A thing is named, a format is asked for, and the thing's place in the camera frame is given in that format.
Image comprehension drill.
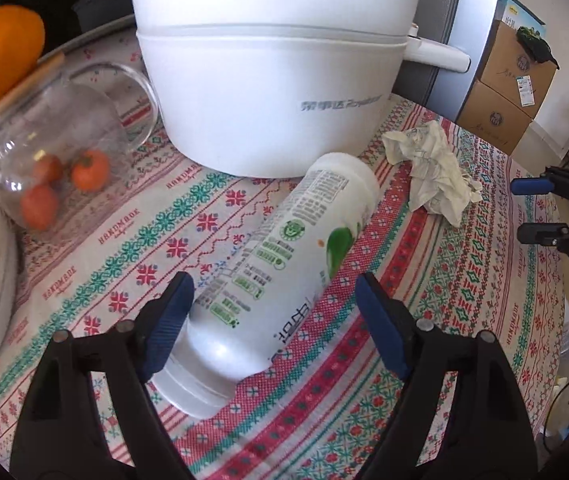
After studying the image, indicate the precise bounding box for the grey refrigerator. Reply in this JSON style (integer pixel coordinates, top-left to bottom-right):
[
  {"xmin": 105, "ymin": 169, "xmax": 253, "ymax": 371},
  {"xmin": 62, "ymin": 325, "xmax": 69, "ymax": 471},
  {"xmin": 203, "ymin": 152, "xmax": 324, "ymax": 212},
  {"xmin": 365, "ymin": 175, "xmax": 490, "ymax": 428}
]
[{"xmin": 389, "ymin": 0, "xmax": 505, "ymax": 123}]

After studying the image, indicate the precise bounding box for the white plastic bottle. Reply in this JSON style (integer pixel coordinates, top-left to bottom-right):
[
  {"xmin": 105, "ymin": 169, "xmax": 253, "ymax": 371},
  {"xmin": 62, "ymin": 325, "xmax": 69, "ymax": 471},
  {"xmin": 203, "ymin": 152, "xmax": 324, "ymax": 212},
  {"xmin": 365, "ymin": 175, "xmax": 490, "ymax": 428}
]
[{"xmin": 150, "ymin": 152, "xmax": 381, "ymax": 418}]

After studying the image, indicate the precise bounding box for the blue printed box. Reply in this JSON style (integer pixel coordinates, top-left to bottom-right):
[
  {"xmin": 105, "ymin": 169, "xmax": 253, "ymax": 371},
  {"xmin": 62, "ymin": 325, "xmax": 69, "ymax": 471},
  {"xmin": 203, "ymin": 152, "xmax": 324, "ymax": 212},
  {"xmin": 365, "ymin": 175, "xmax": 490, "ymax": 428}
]
[{"xmin": 495, "ymin": 0, "xmax": 547, "ymax": 28}]

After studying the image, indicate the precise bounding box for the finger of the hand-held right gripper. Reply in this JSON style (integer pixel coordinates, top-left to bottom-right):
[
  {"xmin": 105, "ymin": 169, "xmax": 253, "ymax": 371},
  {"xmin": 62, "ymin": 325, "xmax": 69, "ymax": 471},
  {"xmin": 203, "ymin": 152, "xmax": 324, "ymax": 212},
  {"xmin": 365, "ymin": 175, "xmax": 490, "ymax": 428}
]
[
  {"xmin": 517, "ymin": 221, "xmax": 569, "ymax": 250},
  {"xmin": 511, "ymin": 167, "xmax": 569, "ymax": 197}
]

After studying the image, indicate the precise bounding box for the large cardboard box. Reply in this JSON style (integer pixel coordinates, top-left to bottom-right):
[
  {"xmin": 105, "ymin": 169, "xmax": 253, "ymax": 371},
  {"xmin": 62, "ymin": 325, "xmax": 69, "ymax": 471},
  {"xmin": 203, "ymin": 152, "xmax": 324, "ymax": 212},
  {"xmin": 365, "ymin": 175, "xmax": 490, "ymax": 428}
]
[
  {"xmin": 457, "ymin": 80, "xmax": 535, "ymax": 157},
  {"xmin": 479, "ymin": 22, "xmax": 558, "ymax": 107}
]

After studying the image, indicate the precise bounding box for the glass teapot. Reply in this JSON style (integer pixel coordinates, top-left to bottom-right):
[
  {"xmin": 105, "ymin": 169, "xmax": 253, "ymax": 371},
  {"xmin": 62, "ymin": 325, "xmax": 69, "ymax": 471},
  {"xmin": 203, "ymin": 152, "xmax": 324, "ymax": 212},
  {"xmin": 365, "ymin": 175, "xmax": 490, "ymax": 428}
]
[{"xmin": 0, "ymin": 55, "xmax": 160, "ymax": 233}]

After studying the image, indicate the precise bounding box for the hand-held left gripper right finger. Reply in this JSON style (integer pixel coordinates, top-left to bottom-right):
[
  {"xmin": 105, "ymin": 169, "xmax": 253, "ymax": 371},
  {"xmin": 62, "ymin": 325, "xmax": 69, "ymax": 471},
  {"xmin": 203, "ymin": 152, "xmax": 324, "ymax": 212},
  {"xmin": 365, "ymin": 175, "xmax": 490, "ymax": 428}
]
[{"xmin": 354, "ymin": 271, "xmax": 537, "ymax": 480}]

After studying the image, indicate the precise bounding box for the orange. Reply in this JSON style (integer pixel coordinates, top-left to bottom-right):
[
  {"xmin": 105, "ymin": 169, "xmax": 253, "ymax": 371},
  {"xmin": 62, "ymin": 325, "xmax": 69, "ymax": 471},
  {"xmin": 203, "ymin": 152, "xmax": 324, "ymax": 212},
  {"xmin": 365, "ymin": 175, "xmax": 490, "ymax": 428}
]
[{"xmin": 0, "ymin": 5, "xmax": 46, "ymax": 113}]

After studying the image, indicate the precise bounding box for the crumpled paper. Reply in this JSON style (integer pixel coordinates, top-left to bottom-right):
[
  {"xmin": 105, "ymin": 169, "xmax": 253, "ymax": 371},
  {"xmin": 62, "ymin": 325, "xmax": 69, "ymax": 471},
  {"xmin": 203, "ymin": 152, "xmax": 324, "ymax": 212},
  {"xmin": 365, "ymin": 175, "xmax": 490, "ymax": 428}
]
[{"xmin": 381, "ymin": 121, "xmax": 483, "ymax": 228}]

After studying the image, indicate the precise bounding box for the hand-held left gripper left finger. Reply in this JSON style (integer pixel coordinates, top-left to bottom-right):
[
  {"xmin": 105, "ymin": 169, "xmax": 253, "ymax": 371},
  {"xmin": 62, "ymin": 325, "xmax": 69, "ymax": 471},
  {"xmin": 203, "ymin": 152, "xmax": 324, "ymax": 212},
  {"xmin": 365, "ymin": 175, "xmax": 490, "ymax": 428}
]
[{"xmin": 9, "ymin": 271, "xmax": 196, "ymax": 480}]

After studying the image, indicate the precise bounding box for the patterned tablecloth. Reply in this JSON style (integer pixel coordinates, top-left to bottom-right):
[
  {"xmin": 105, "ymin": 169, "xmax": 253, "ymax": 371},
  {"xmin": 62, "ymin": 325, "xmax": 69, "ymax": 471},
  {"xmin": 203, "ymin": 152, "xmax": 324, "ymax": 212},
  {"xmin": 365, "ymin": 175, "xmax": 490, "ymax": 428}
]
[{"xmin": 0, "ymin": 10, "xmax": 567, "ymax": 480}]

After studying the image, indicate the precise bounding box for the small tomato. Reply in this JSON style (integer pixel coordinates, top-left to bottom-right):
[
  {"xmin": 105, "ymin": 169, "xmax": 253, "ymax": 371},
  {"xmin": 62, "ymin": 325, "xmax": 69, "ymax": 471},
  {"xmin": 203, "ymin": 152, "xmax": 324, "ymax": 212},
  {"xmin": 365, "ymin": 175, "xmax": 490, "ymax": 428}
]
[
  {"xmin": 20, "ymin": 184, "xmax": 59, "ymax": 231},
  {"xmin": 72, "ymin": 150, "xmax": 111, "ymax": 192},
  {"xmin": 32, "ymin": 154, "xmax": 64, "ymax": 186}
]

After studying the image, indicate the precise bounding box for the white electric pot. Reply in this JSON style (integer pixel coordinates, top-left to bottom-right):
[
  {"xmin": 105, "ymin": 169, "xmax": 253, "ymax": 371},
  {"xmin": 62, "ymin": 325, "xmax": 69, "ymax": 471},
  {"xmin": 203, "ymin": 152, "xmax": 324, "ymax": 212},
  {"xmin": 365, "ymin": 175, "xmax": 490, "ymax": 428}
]
[{"xmin": 116, "ymin": 0, "xmax": 471, "ymax": 178}]

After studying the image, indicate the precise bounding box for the dark cloth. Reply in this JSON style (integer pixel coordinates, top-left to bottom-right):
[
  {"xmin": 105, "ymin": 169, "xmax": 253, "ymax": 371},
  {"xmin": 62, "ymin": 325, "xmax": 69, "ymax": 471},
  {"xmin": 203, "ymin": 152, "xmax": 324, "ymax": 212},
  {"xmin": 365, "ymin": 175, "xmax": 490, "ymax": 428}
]
[{"xmin": 517, "ymin": 25, "xmax": 561, "ymax": 70}]

